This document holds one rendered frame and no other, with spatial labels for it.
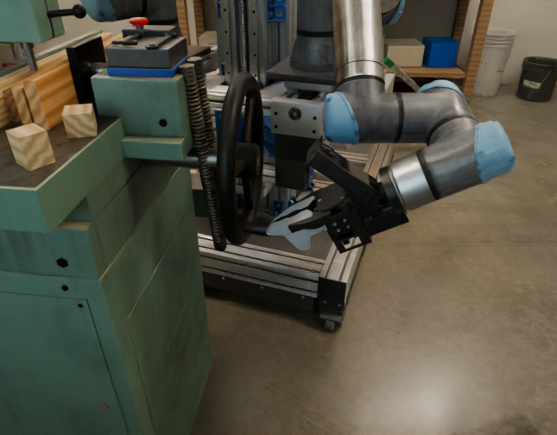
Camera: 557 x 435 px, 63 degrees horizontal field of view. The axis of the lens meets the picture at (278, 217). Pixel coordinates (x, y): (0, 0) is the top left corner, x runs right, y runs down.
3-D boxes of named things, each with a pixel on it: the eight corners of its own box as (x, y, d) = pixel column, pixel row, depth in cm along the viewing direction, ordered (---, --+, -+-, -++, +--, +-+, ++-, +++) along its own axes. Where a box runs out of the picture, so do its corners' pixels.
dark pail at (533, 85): (560, 104, 346) (572, 66, 331) (521, 103, 348) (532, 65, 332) (543, 91, 371) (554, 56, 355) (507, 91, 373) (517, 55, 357)
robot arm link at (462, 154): (501, 141, 66) (523, 181, 60) (427, 172, 70) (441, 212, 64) (490, 102, 61) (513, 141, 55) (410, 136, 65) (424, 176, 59)
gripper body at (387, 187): (336, 256, 69) (413, 229, 64) (309, 213, 65) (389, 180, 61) (337, 229, 75) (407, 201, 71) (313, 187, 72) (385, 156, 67)
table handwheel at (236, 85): (254, 34, 66) (275, 116, 94) (122, 31, 68) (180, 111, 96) (232, 231, 60) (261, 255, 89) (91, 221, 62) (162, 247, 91)
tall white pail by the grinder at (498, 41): (506, 97, 358) (523, 34, 332) (466, 97, 360) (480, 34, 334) (494, 86, 382) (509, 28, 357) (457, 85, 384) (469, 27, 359)
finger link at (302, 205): (281, 253, 75) (332, 233, 71) (262, 225, 72) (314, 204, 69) (283, 242, 77) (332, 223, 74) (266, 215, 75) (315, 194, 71)
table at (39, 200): (126, 242, 52) (116, 197, 49) (-111, 223, 56) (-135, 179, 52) (235, 86, 103) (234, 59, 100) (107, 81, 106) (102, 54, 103)
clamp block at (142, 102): (183, 139, 70) (176, 81, 65) (100, 135, 71) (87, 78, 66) (208, 107, 82) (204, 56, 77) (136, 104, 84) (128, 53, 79)
